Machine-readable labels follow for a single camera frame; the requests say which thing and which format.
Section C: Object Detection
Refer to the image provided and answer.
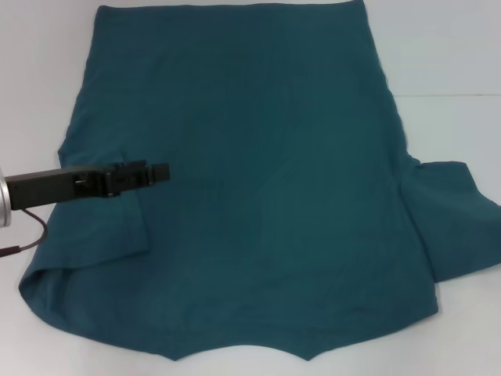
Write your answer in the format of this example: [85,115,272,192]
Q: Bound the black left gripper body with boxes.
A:
[5,164,114,211]

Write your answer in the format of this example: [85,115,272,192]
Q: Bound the teal blue t-shirt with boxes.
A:
[15,3,501,352]

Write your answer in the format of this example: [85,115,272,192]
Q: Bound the cable with silver plug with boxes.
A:
[0,208,49,258]

